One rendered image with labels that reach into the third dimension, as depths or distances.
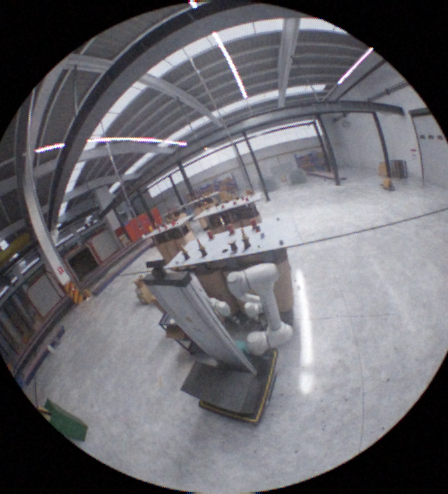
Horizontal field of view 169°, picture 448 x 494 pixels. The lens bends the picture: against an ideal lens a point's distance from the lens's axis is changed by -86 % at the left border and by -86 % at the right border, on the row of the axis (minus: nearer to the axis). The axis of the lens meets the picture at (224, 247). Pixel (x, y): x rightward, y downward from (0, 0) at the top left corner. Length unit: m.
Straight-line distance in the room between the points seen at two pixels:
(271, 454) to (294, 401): 0.73
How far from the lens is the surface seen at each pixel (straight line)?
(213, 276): 2.01
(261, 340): 1.26
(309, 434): 2.11
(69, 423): 4.00
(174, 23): 3.70
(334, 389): 2.13
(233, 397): 1.31
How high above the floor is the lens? 2.07
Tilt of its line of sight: 23 degrees down
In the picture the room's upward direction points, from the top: 23 degrees counter-clockwise
